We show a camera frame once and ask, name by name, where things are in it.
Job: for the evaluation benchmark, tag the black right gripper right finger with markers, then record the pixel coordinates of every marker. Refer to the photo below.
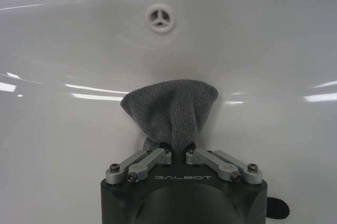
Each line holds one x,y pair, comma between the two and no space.
223,164

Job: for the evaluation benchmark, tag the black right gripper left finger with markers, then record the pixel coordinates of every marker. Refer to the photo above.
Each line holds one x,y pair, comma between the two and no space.
143,162

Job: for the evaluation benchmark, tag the grey towel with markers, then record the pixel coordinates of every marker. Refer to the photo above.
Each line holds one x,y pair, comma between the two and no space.
171,113

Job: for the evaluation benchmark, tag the white ceramic washbasin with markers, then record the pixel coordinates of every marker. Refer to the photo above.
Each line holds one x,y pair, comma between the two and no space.
79,76

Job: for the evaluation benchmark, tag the white overflow drain cover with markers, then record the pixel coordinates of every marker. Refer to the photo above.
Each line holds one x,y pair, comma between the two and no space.
159,19

